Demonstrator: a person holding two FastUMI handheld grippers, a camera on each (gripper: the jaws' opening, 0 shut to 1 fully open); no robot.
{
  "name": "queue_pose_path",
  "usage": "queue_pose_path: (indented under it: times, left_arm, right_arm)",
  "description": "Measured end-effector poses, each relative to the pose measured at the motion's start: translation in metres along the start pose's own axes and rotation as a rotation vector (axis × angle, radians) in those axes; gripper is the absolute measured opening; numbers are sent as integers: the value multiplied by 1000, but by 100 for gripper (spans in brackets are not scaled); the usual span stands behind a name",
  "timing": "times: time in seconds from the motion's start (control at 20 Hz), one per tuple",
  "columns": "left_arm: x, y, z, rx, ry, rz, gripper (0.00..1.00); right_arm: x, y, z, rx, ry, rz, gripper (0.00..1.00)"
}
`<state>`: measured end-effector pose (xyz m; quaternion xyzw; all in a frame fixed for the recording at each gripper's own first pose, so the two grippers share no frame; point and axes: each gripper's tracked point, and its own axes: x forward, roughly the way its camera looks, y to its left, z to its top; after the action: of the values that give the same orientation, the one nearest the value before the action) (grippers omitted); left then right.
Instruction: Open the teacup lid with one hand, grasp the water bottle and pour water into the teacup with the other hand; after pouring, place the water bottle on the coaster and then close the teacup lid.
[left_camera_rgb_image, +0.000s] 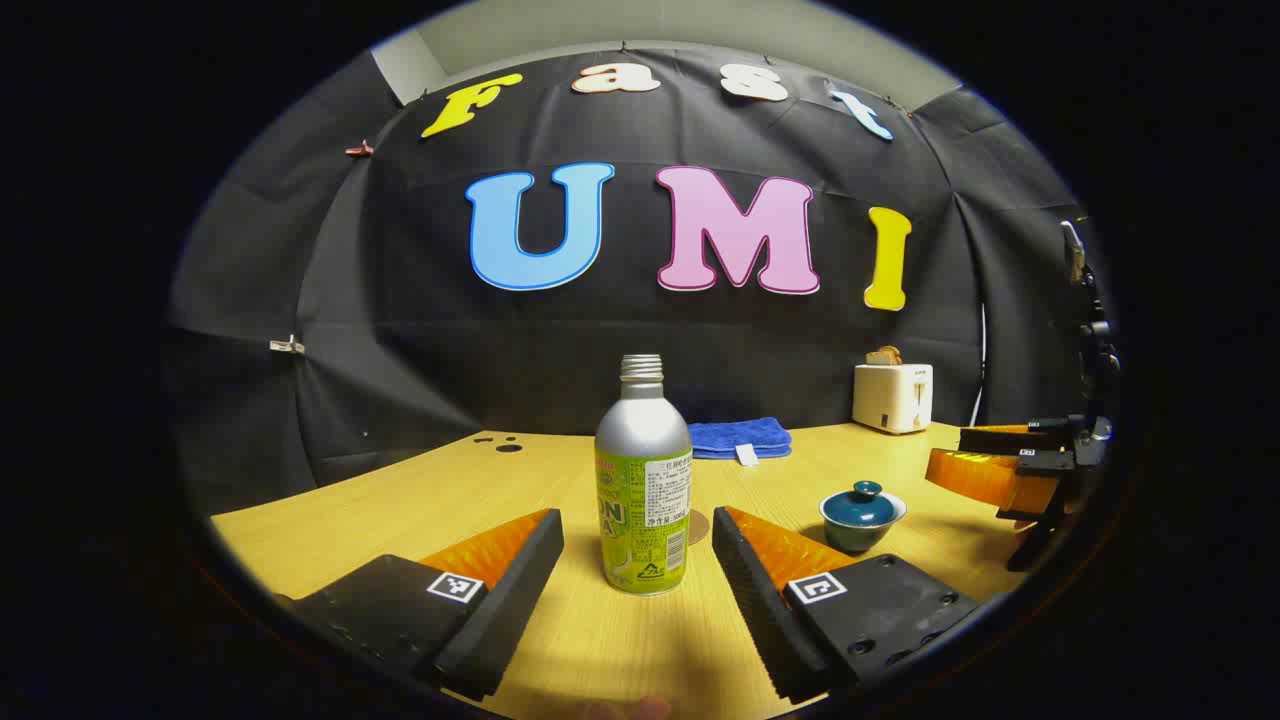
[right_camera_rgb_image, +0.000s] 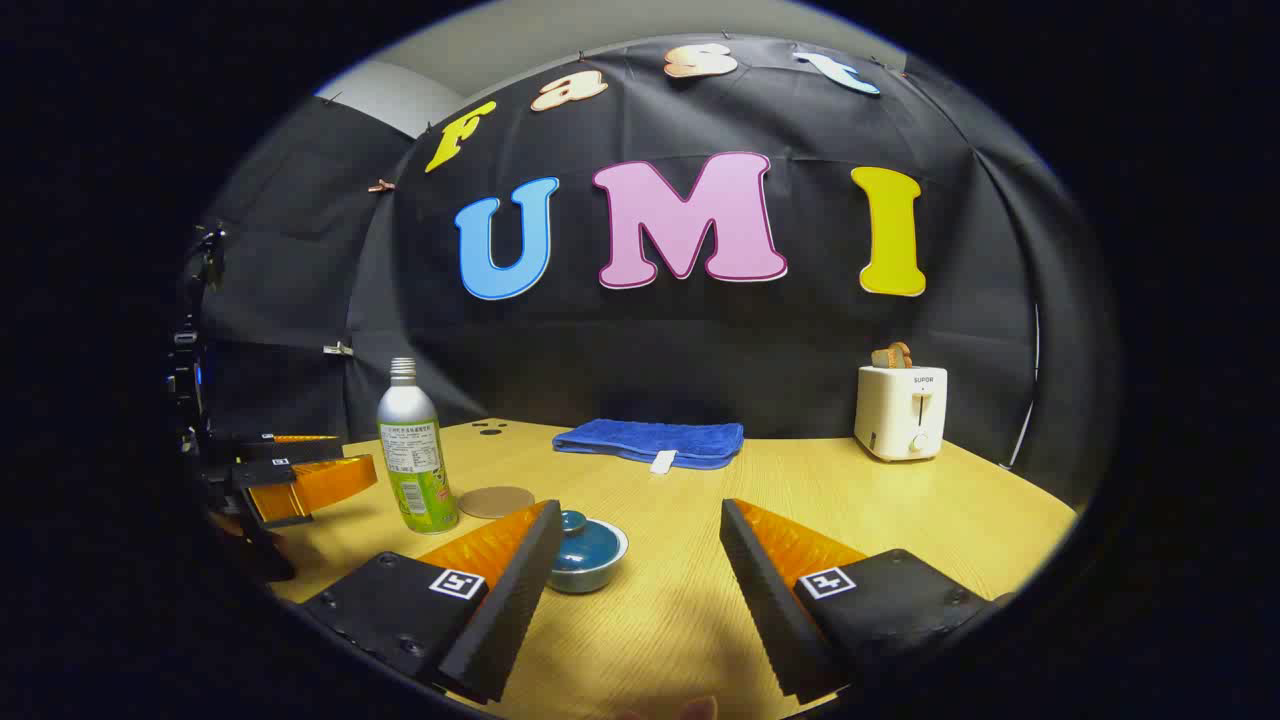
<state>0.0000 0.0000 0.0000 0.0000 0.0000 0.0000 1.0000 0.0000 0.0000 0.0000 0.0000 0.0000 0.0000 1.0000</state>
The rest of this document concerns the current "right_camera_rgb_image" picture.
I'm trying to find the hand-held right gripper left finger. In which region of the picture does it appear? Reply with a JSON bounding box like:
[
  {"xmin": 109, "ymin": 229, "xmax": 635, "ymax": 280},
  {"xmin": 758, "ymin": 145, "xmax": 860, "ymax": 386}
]
[{"xmin": 300, "ymin": 500, "xmax": 564, "ymax": 704}]

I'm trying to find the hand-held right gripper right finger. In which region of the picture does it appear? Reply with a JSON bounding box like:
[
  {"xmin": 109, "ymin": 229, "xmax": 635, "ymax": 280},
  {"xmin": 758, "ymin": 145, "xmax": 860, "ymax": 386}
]
[{"xmin": 720, "ymin": 498, "xmax": 1001, "ymax": 704}]

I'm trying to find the white teacup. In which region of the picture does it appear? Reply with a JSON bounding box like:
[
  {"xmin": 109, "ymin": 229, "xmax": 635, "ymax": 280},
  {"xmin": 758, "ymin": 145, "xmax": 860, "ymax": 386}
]
[{"xmin": 546, "ymin": 519, "xmax": 630, "ymax": 595}]

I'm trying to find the silver green-label water bottle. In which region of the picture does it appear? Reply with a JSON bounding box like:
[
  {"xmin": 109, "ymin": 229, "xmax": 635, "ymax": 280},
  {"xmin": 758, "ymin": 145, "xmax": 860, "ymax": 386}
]
[{"xmin": 376, "ymin": 357, "xmax": 461, "ymax": 535}]

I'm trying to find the teal teacup lid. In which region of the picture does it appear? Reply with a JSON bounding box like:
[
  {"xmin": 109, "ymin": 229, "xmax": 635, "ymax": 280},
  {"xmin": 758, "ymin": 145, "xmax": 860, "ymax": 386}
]
[{"xmin": 553, "ymin": 509, "xmax": 623, "ymax": 574}]

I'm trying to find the round brown coaster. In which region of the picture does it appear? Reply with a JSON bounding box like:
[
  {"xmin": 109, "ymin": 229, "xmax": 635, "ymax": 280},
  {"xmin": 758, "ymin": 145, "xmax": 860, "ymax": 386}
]
[{"xmin": 458, "ymin": 486, "xmax": 536, "ymax": 520}]

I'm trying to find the blue folded towel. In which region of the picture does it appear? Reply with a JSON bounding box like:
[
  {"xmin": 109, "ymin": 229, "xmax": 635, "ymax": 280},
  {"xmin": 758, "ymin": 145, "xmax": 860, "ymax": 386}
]
[{"xmin": 552, "ymin": 418, "xmax": 745, "ymax": 471}]

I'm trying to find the white toaster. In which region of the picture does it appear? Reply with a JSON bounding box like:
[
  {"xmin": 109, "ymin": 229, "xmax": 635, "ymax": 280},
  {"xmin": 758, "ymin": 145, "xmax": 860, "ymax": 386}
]
[{"xmin": 854, "ymin": 365, "xmax": 949, "ymax": 463}]

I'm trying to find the black backdrop cloth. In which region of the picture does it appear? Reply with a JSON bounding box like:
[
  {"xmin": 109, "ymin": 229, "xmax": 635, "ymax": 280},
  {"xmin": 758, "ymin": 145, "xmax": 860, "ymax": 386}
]
[{"xmin": 185, "ymin": 35, "xmax": 1121, "ymax": 511}]

